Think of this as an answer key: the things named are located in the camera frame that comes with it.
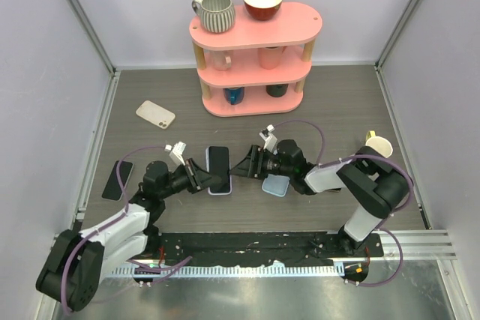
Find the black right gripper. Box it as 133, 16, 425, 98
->
229, 145, 293, 181

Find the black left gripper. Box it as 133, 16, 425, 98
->
159, 158, 221, 199

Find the lavender phone case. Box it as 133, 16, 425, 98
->
205, 145, 233, 196

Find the beige phone case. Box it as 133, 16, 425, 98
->
136, 100, 176, 130

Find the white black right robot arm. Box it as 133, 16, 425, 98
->
229, 139, 413, 256

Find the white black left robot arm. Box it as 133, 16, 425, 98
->
35, 159, 223, 312

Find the light blue phone case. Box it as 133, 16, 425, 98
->
262, 175, 290, 197

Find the blue mug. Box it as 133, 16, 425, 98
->
223, 87, 245, 106

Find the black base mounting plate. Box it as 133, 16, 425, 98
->
133, 232, 384, 268

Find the black cup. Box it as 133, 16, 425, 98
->
265, 84, 289, 97

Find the black gold smartphone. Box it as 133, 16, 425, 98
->
326, 188, 342, 193

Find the pink three-tier shelf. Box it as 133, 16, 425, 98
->
189, 2, 323, 117

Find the pale pink mug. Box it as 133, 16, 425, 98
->
209, 51, 232, 71

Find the pink cup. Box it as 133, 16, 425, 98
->
258, 46, 286, 70

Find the yellow mug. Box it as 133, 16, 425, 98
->
365, 130, 393, 180

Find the grey striped mug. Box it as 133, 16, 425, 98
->
191, 0, 236, 34

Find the red white bowl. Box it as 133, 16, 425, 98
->
243, 0, 283, 21

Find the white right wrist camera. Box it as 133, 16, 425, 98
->
259, 124, 278, 153

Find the white slotted cable duct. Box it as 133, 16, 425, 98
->
107, 262, 344, 279

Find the aluminium front rail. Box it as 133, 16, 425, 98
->
46, 229, 458, 263

